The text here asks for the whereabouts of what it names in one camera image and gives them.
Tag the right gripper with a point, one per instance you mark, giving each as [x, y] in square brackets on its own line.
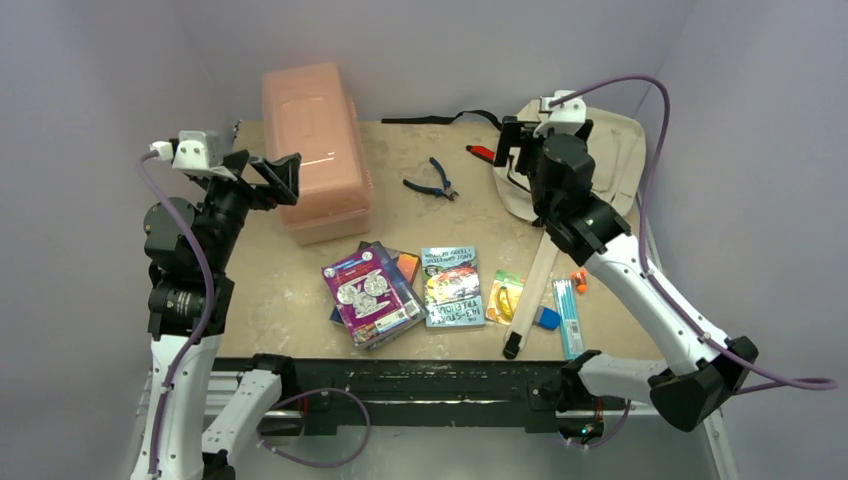
[523, 142]

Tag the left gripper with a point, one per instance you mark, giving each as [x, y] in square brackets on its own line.
[280, 176]

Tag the cream canvas backpack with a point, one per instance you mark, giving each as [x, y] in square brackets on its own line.
[599, 162]

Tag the purple activity book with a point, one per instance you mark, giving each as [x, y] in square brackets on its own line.
[371, 295]

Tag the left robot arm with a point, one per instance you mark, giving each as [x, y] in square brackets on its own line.
[189, 246]

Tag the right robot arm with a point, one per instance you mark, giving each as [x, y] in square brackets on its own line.
[636, 298]

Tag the banana eraser blister pack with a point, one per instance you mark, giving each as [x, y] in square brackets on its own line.
[504, 296]

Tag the blue pencil pack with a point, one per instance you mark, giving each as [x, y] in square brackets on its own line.
[570, 329]

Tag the pink plastic storage box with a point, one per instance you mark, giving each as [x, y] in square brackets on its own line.
[307, 110]

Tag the orange pencil sharpener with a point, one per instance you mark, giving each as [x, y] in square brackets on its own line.
[579, 281]

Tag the treehouse storey paperback book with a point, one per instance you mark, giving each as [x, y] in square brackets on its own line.
[452, 289]

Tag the book with orange cover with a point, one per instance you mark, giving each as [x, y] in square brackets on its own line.
[407, 265]

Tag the blue grey eraser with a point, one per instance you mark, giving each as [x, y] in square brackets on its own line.
[547, 318]

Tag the red handled utility knife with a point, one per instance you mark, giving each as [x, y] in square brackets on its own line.
[481, 153]

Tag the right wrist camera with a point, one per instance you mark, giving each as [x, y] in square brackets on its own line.
[564, 112]

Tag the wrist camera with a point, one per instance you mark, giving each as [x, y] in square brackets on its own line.
[194, 153]
[564, 112]

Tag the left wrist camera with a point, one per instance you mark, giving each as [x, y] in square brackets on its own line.
[194, 153]

